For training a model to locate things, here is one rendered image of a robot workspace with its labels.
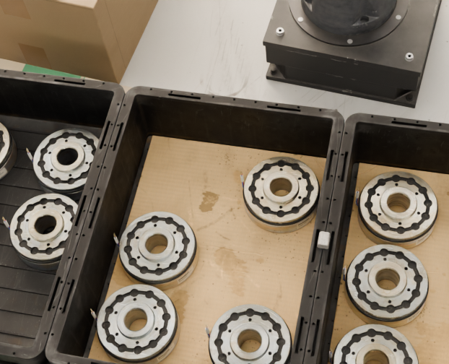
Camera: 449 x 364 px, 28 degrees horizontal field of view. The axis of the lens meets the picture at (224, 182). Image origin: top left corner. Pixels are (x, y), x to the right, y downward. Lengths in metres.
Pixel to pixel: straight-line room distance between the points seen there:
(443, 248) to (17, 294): 0.57
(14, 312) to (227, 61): 0.58
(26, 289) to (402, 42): 0.67
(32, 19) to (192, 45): 0.28
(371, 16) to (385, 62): 0.07
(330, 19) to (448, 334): 0.52
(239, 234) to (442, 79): 0.48
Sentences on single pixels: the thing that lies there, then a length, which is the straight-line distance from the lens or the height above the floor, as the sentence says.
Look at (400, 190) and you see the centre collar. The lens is 1.22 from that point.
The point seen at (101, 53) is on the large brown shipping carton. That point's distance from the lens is 1.48.
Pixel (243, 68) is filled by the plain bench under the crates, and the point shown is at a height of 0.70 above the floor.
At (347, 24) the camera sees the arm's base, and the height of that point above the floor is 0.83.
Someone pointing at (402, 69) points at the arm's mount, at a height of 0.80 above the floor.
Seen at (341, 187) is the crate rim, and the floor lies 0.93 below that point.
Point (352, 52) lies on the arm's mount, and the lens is 1.42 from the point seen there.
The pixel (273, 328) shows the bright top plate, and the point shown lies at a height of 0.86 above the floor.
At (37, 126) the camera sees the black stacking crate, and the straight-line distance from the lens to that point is 1.37.
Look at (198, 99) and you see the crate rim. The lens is 1.24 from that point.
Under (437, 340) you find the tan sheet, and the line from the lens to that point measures 1.17.
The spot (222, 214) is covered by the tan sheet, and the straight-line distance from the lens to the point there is 1.24.
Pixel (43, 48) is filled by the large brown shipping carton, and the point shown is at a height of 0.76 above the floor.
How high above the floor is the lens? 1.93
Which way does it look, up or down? 60 degrees down
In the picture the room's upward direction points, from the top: 10 degrees counter-clockwise
